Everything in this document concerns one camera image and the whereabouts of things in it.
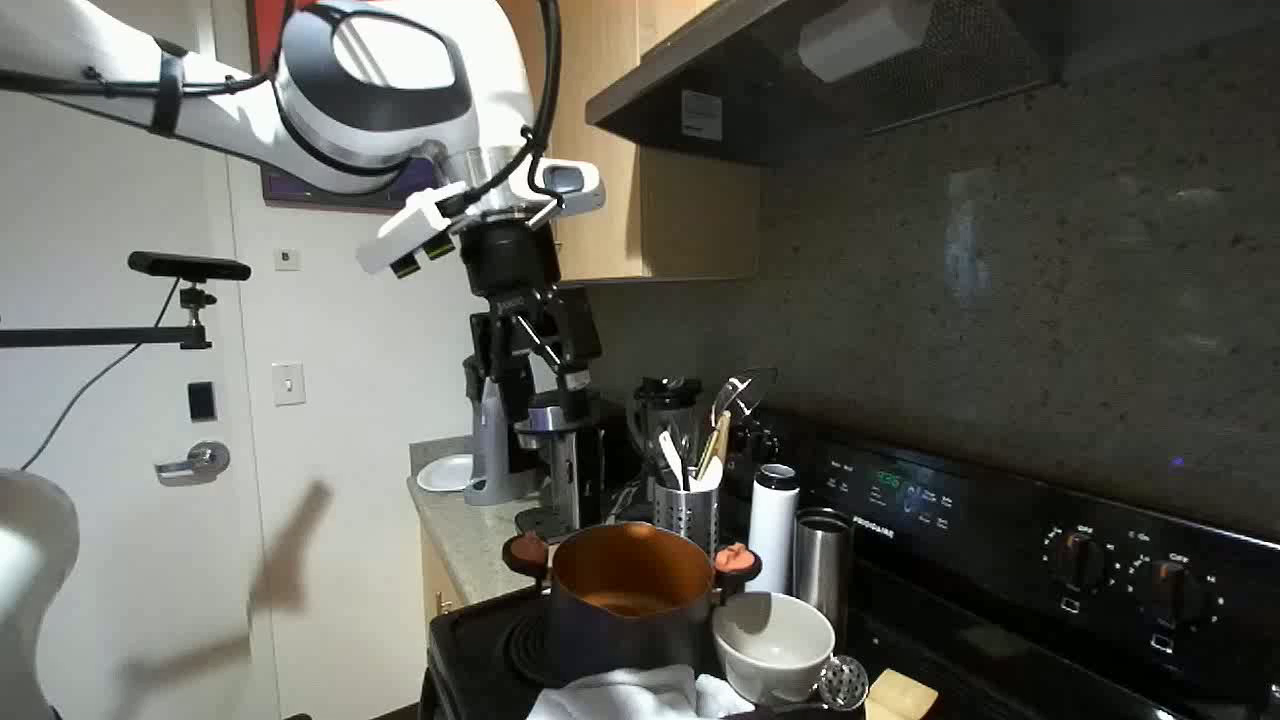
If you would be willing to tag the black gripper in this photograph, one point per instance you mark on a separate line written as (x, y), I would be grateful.
(510, 256)

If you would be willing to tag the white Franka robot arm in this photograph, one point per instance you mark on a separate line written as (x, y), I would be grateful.
(120, 67)

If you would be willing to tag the metal utensil rack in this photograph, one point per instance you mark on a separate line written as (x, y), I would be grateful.
(686, 519)

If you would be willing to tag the black electric stove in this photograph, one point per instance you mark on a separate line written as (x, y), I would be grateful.
(961, 534)

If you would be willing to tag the black stove knob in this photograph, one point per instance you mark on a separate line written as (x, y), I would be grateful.
(1081, 561)
(1175, 592)

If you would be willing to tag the grey bottle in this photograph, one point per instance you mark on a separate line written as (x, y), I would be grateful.
(491, 440)

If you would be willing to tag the stainless steel coffee maker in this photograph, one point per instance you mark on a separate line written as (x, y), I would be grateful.
(561, 461)

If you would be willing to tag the black steel blender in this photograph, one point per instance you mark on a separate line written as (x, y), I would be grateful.
(665, 413)

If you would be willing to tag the white plate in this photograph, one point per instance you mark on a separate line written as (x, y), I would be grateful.
(447, 472)

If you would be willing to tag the light wood upper cabinet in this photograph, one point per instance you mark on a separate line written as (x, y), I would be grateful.
(665, 214)

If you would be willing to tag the light wooden utensil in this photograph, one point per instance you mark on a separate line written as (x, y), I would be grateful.
(717, 445)

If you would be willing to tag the white plastic spatula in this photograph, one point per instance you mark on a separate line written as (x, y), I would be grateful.
(707, 476)

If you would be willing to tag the wooden base cabinet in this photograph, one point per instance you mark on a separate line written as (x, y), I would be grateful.
(443, 581)

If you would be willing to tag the dark pot orange interior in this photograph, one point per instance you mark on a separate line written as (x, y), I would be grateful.
(624, 601)

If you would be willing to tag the white thermos black cap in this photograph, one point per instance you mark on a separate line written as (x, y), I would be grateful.
(772, 534)

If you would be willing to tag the dark range hood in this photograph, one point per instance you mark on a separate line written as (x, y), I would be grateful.
(803, 103)

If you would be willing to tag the stainless steel tumbler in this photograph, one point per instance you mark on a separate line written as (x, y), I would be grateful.
(820, 561)

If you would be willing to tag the white cloth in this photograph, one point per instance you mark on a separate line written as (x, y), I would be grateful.
(642, 698)

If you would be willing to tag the large white bowl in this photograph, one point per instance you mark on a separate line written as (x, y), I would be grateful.
(772, 644)

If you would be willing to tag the white door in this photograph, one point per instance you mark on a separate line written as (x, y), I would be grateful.
(120, 424)

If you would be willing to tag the white hood light cover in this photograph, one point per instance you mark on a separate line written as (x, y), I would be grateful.
(867, 35)

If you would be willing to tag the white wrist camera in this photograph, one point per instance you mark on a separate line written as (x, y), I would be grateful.
(407, 228)

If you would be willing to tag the small white wall thermostat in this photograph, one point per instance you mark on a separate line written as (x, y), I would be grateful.
(286, 256)

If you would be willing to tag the black stereo camera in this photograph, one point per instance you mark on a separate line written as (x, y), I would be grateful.
(187, 265)

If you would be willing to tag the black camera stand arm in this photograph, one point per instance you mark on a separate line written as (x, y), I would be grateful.
(102, 338)

